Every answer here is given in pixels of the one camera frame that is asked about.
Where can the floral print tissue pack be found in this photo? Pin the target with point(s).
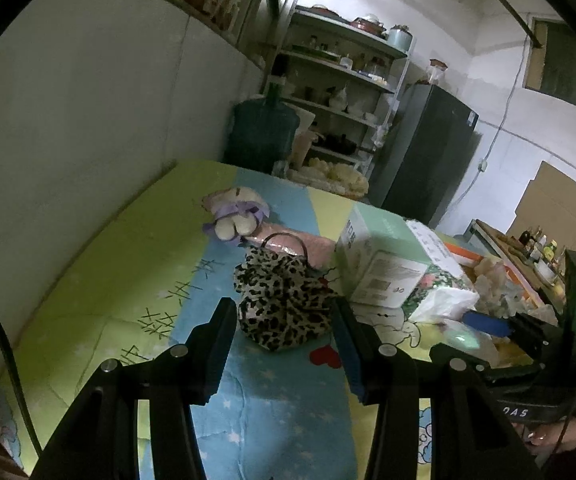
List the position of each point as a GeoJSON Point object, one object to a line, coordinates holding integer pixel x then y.
{"type": "Point", "coordinates": [438, 255]}

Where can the glass jar red lid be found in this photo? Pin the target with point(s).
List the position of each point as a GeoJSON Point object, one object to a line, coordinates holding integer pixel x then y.
{"type": "Point", "coordinates": [438, 72]}

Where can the cluster of condiment bottles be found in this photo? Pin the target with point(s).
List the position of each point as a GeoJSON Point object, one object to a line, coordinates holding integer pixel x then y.
{"type": "Point", "coordinates": [543, 247]}

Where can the white plastic bag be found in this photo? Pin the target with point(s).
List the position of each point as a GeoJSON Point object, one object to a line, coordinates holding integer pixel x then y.
{"type": "Point", "coordinates": [443, 302]}

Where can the leopard print cloth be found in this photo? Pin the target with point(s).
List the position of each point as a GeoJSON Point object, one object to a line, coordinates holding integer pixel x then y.
{"type": "Point", "coordinates": [278, 295]}

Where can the cardboard sheet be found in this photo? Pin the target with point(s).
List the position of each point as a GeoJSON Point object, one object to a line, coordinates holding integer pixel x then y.
{"type": "Point", "coordinates": [558, 200]}

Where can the teal enamel pot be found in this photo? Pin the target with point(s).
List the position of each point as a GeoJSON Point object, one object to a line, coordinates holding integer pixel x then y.
{"type": "Point", "coordinates": [400, 39]}

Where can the white metal shelf rack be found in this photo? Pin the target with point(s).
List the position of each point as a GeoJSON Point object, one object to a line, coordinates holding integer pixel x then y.
{"type": "Point", "coordinates": [338, 67]}

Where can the green and white carton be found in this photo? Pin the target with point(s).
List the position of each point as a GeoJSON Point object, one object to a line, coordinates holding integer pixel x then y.
{"type": "Point", "coordinates": [383, 240]}

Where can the glass door wall cabinet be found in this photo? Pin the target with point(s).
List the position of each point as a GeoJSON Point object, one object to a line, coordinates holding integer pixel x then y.
{"type": "Point", "coordinates": [248, 5]}

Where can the black pan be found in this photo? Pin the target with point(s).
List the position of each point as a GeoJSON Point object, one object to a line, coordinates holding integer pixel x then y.
{"type": "Point", "coordinates": [338, 144]}

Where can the blue water jug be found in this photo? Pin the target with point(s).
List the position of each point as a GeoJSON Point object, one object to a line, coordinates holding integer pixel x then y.
{"type": "Point", "coordinates": [263, 130]}

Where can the orange rimmed cardboard box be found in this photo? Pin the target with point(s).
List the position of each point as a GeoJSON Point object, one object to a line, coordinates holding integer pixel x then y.
{"type": "Point", "coordinates": [460, 250]}

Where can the pink towel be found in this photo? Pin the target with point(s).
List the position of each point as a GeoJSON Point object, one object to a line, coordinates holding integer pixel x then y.
{"type": "Point", "coordinates": [320, 250]}

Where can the dark window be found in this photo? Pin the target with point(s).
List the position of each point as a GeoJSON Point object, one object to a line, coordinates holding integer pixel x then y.
{"type": "Point", "coordinates": [573, 65]}

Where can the beige plush toy purple bow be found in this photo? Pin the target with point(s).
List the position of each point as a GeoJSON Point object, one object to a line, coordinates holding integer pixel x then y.
{"type": "Point", "coordinates": [233, 210]}

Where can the grey cabinet wooden top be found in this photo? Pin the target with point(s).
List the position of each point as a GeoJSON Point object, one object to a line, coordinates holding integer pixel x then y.
{"type": "Point", "coordinates": [498, 240]}

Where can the dark refrigerator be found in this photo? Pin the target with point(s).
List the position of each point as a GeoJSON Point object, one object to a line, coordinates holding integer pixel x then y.
{"type": "Point", "coordinates": [428, 160]}

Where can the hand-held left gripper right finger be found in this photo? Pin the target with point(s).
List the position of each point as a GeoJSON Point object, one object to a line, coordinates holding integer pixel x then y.
{"type": "Point", "coordinates": [350, 355]}

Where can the white bowl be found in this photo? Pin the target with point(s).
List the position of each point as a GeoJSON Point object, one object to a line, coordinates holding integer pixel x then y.
{"type": "Point", "coordinates": [548, 271]}

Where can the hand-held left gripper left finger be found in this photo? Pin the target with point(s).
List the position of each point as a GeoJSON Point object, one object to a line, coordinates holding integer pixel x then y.
{"type": "Point", "coordinates": [217, 350]}

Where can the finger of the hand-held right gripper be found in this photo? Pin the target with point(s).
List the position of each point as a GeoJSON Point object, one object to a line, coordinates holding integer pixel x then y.
{"type": "Point", "coordinates": [488, 324]}
{"type": "Point", "coordinates": [513, 374]}

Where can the crumpled clear plastic bag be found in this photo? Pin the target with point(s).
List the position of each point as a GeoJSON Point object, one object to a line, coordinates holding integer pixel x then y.
{"type": "Point", "coordinates": [493, 280]}

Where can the colourful printed blanket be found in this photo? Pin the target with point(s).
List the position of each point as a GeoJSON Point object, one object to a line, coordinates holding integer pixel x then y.
{"type": "Point", "coordinates": [117, 260]}

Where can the red pot glass lid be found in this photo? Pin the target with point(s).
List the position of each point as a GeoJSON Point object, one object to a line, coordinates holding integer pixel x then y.
{"type": "Point", "coordinates": [368, 25]}

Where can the person's right hand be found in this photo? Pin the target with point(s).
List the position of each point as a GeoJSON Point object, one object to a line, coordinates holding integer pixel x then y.
{"type": "Point", "coordinates": [543, 435]}

